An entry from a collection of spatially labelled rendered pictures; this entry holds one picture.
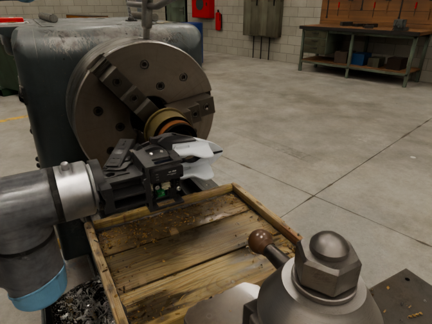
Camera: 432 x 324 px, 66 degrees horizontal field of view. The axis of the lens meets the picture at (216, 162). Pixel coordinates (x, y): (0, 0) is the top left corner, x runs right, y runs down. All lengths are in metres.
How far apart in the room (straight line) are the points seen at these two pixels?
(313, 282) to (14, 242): 0.37
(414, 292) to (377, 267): 1.59
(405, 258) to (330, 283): 2.04
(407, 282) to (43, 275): 0.48
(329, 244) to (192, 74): 0.61
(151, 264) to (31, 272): 0.21
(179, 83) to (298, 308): 0.61
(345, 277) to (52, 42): 0.76
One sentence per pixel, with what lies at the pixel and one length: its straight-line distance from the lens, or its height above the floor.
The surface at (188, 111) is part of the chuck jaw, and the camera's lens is 0.69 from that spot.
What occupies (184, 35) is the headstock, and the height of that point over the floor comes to 1.23.
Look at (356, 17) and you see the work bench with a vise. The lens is 7.60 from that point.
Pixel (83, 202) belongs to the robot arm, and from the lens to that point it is 0.46.
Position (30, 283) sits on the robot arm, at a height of 0.98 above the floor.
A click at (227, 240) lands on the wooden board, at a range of 0.67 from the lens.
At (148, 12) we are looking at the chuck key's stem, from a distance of 0.75.
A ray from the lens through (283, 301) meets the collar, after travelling 0.22.
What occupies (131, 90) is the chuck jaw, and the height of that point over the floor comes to 1.16.
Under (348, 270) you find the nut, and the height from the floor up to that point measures 1.17.
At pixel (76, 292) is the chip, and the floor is 0.59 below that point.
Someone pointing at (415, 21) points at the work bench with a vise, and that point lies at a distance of 7.21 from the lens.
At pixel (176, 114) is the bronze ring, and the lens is 0.64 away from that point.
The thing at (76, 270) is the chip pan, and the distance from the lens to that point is 1.20.
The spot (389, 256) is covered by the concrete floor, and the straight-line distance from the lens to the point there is 2.22.
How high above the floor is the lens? 1.31
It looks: 26 degrees down
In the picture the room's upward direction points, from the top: straight up
